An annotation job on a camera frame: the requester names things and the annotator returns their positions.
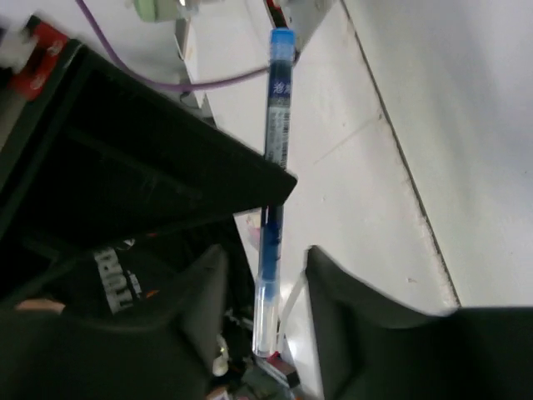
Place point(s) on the blue gel pen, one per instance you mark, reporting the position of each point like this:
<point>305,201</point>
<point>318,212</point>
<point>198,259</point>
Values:
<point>278,115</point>

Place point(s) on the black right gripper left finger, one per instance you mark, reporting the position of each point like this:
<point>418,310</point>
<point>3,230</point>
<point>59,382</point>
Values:
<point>163,348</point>

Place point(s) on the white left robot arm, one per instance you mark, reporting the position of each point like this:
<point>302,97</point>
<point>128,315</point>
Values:
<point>91,156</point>

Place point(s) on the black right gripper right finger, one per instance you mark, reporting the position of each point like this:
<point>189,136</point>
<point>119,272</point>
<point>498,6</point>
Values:
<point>370,346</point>

